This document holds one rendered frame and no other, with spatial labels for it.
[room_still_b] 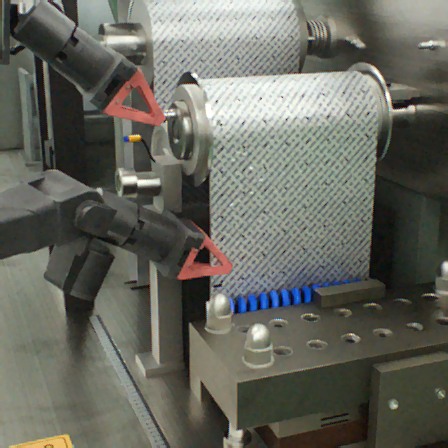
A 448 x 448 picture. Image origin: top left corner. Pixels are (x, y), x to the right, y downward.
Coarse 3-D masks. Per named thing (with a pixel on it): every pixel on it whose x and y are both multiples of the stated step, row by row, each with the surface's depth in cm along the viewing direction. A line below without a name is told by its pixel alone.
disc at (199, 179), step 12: (192, 72) 99; (180, 84) 103; (192, 84) 99; (204, 96) 95; (204, 108) 95; (204, 120) 96; (204, 156) 97; (204, 168) 98; (192, 180) 103; (204, 180) 99
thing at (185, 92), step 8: (368, 80) 106; (184, 88) 99; (192, 88) 98; (176, 96) 102; (184, 96) 99; (192, 96) 97; (376, 96) 105; (192, 104) 97; (200, 104) 96; (376, 104) 104; (192, 112) 97; (200, 112) 96; (192, 120) 97; (200, 120) 96; (200, 128) 96; (200, 136) 96; (200, 144) 96; (192, 152) 99; (200, 152) 97; (184, 160) 102; (192, 160) 99; (200, 160) 98; (184, 168) 103; (192, 168) 99; (200, 168) 99
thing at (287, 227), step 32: (352, 160) 104; (224, 192) 99; (256, 192) 100; (288, 192) 102; (320, 192) 104; (352, 192) 106; (224, 224) 100; (256, 224) 102; (288, 224) 103; (320, 224) 105; (352, 224) 107; (256, 256) 103; (288, 256) 105; (320, 256) 107; (352, 256) 109; (224, 288) 103; (256, 288) 105; (288, 288) 106
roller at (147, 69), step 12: (132, 12) 124; (144, 12) 117; (300, 12) 123; (144, 24) 118; (300, 24) 123; (300, 36) 123; (300, 48) 123; (300, 60) 125; (144, 72) 121; (300, 72) 127
